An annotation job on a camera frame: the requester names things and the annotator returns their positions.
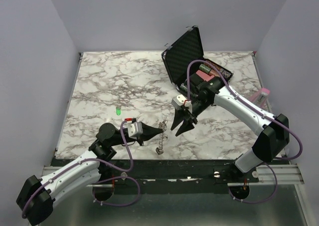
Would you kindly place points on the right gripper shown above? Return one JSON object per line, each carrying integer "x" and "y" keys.
{"x": 187, "y": 123}

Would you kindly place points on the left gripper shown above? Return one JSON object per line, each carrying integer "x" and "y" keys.
{"x": 148, "y": 132}

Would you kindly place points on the green key tag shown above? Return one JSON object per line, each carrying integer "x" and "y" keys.
{"x": 118, "y": 111}

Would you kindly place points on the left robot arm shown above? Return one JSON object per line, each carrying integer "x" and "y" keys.
{"x": 38, "y": 196}

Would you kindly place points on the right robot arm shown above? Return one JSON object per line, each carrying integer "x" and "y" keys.
{"x": 271, "y": 131}

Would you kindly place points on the pink card deck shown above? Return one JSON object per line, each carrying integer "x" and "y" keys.
{"x": 203, "y": 77}

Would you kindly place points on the pink holder block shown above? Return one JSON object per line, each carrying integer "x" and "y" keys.
{"x": 260, "y": 98}

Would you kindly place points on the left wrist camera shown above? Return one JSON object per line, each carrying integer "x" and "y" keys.
{"x": 135, "y": 129}

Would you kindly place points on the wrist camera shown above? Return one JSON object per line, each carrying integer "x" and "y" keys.
{"x": 135, "y": 129}
{"x": 181, "y": 101}

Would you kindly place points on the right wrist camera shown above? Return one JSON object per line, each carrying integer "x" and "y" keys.
{"x": 181, "y": 101}

